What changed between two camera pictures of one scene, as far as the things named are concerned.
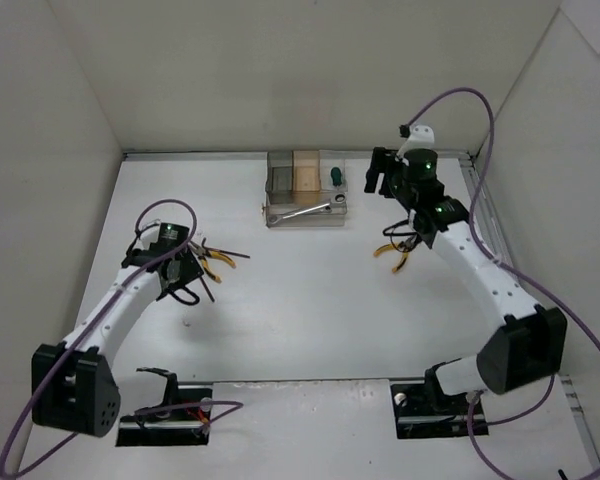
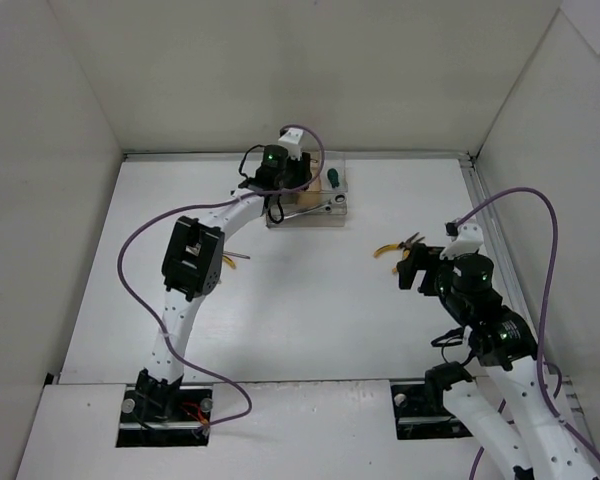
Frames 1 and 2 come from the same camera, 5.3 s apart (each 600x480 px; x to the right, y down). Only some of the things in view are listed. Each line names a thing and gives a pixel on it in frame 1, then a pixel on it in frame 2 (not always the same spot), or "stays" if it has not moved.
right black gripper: x=380 y=167 → x=412 y=267
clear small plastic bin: x=330 y=159 stays
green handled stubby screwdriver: x=336 y=176 stays
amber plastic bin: x=306 y=177 stays
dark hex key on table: x=234 y=254 stays
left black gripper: x=189 y=267 → x=303 y=169
